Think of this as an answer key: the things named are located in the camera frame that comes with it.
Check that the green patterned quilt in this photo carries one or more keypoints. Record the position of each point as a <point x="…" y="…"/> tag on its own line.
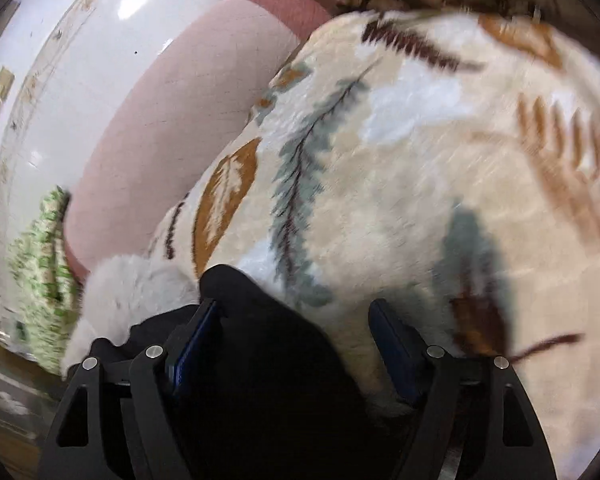
<point x="40" y="270"/>

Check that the leaf print blanket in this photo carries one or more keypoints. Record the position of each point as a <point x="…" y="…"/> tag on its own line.
<point x="405" y="160"/>

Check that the black coat with fur collar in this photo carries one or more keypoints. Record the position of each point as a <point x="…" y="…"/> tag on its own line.
<point x="270" y="360"/>

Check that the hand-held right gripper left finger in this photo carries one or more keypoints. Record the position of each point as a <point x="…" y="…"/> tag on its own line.
<point x="195" y="342"/>

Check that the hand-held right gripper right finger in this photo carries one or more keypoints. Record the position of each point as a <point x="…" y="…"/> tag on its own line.
<point x="392" y="345"/>

